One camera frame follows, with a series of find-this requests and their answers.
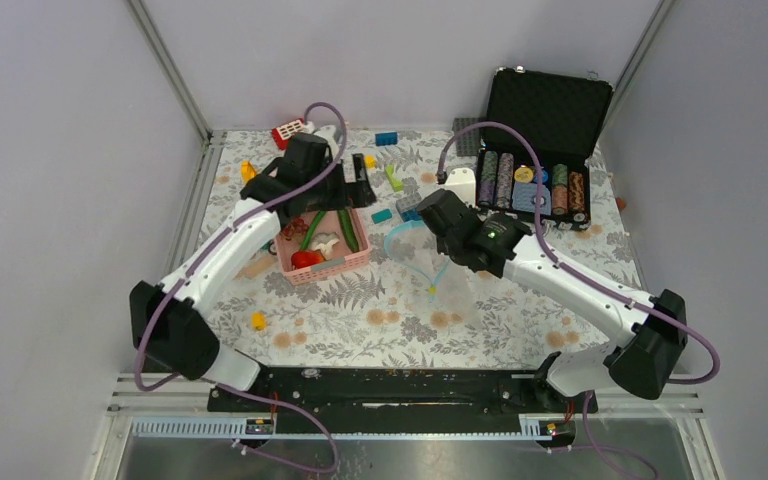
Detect blue building brick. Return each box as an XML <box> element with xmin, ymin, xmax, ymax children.
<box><xmin>399</xmin><ymin>209</ymin><xmax>422</xmax><ymax>222</ymax></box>

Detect black poker chip case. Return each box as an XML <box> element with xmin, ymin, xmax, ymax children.
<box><xmin>475</xmin><ymin>67</ymin><xmax>613</xmax><ymax>231</ymax></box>

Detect white mushroom toy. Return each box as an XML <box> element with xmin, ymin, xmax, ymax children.
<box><xmin>310</xmin><ymin>232</ymin><xmax>340</xmax><ymax>261</ymax></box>

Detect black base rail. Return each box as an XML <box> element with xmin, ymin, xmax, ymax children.
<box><xmin>207</xmin><ymin>367</ymin><xmax>584</xmax><ymax>436</ymax></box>

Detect teal small block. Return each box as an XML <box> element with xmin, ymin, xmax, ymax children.
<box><xmin>371</xmin><ymin>209</ymin><xmax>393</xmax><ymax>225</ymax></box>

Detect yellow brick near front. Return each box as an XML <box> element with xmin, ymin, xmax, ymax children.
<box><xmin>251</xmin><ymin>312</ymin><xmax>266</xmax><ymax>331</ymax></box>

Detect green curved block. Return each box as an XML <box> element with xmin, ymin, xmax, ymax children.
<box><xmin>385</xmin><ymin>165</ymin><xmax>404</xmax><ymax>192</ymax></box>

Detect blue brick far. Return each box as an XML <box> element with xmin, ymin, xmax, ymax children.
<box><xmin>374</xmin><ymin>131</ymin><xmax>398</xmax><ymax>146</ymax></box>

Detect yellow toy frame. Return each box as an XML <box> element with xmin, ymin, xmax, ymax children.
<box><xmin>240</xmin><ymin>161</ymin><xmax>258</xmax><ymax>185</ymax></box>

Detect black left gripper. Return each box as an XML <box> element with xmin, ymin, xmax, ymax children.
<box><xmin>305</xmin><ymin>153</ymin><xmax>375</xmax><ymax>212</ymax></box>

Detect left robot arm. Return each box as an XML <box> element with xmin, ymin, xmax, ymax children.
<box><xmin>129</xmin><ymin>133</ymin><xmax>376</xmax><ymax>411</ymax></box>

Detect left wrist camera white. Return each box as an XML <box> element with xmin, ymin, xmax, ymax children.
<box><xmin>303</xmin><ymin>121</ymin><xmax>343</xmax><ymax>158</ymax></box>

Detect red pepper toy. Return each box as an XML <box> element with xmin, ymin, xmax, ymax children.
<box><xmin>290</xmin><ymin>250</ymin><xmax>326</xmax><ymax>270</ymax></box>

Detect grey baseplate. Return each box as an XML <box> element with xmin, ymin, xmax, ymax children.
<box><xmin>452</xmin><ymin>117</ymin><xmax>483</xmax><ymax>157</ymax></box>

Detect wooden plank block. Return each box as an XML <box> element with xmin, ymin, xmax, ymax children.
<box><xmin>234</xmin><ymin>255</ymin><xmax>276</xmax><ymax>280</ymax></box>

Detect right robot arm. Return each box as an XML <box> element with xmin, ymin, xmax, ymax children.
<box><xmin>418</xmin><ymin>190</ymin><xmax>687</xmax><ymax>412</ymax></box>

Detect grey building brick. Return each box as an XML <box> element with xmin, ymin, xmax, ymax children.
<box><xmin>395</xmin><ymin>193</ymin><xmax>422</xmax><ymax>212</ymax></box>

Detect clear zip top bag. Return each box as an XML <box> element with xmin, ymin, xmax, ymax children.
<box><xmin>383</xmin><ymin>220</ymin><xmax>478</xmax><ymax>325</ymax></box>

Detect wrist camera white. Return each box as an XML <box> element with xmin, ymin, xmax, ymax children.
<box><xmin>303</xmin><ymin>121</ymin><xmax>343</xmax><ymax>158</ymax></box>
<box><xmin>443</xmin><ymin>167</ymin><xmax>477</xmax><ymax>207</ymax></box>

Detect pink perforated plastic basket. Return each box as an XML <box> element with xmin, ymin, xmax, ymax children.
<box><xmin>274</xmin><ymin>209</ymin><xmax>371</xmax><ymax>285</ymax></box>

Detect red window block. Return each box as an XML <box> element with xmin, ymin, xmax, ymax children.
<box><xmin>271</xmin><ymin>118</ymin><xmax>305</xmax><ymax>151</ymax></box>

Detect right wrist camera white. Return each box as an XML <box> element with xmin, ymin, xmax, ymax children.
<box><xmin>443</xmin><ymin>167</ymin><xmax>477</xmax><ymax>207</ymax></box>

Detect green bean pod toy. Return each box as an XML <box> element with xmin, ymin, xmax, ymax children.
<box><xmin>337</xmin><ymin>209</ymin><xmax>360</xmax><ymax>253</ymax></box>

